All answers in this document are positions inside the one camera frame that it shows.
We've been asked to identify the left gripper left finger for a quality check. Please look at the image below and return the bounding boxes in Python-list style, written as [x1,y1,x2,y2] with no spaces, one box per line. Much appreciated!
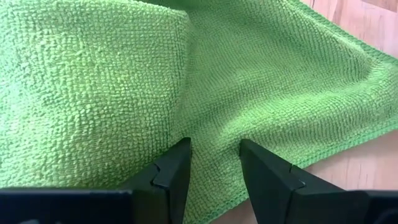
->
[118,138,192,224]

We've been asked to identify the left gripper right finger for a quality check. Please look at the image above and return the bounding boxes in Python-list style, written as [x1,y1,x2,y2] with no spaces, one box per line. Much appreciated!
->
[239,139,369,224]

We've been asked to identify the green microfiber towel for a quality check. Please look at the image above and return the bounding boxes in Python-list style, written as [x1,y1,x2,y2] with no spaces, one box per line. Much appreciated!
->
[0,0,398,224]

